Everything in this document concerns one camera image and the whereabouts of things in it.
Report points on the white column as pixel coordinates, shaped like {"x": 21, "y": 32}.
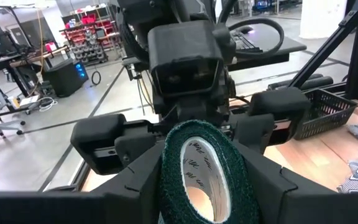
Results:
{"x": 322, "y": 18}

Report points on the small white box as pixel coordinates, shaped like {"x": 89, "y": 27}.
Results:
{"x": 28, "y": 101}

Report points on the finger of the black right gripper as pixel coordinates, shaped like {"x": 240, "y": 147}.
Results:
{"x": 278, "y": 105}
{"x": 98, "y": 133}

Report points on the black computer desk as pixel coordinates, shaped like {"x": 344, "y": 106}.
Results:
{"x": 275, "y": 43}

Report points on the small black mesh basket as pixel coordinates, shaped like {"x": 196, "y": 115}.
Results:
{"x": 322, "y": 112}

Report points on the black computer mouse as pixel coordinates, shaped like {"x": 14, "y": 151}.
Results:
{"x": 245, "y": 29}

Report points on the backlit computer keyboard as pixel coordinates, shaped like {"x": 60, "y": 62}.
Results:
{"x": 244, "y": 42}

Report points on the black computer tower blue light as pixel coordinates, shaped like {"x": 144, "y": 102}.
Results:
{"x": 64, "y": 77}

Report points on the green bandage roll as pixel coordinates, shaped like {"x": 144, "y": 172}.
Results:
{"x": 172, "y": 174}

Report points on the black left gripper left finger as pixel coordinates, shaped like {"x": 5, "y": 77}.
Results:
{"x": 120, "y": 205}

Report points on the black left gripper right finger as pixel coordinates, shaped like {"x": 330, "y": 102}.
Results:
{"x": 291, "y": 202}

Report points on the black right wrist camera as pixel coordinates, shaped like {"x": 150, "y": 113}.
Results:
{"x": 182, "y": 46}

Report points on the shelf rack with red bins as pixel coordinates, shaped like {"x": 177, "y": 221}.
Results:
{"x": 85, "y": 40}

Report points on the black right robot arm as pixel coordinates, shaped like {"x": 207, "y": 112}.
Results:
{"x": 154, "y": 9}

